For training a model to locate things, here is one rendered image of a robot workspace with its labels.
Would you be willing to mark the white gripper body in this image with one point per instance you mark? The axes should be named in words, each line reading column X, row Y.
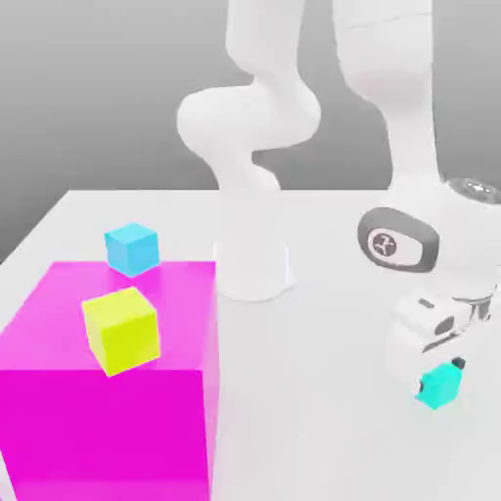
column 405, row 352

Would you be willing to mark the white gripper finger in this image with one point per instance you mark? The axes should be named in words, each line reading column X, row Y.
column 458, row 363
column 421, row 386

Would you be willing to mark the small turquoise cube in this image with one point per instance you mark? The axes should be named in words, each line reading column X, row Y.
column 440, row 387

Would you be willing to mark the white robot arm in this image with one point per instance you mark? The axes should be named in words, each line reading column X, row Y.
column 250, row 117

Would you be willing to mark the small yellow cube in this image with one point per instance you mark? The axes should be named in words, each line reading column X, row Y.
column 121, row 332

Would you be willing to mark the small blue cube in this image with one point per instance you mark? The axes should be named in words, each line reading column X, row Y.
column 131, row 250

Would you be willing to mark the large magenta box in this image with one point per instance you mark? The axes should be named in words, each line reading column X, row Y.
column 98, row 430

